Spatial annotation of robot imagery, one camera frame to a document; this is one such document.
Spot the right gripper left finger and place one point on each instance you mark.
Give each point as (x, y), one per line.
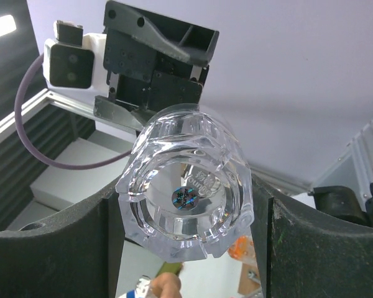
(73, 253)

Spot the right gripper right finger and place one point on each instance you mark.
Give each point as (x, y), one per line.
(307, 252)

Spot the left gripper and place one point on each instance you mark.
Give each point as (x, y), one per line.
(152, 62)

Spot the clear glass cup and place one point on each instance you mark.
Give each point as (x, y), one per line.
(186, 190)

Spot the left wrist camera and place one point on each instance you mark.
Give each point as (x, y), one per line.
(74, 60)

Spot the aluminium frame rail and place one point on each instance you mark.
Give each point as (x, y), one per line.
(42, 99)

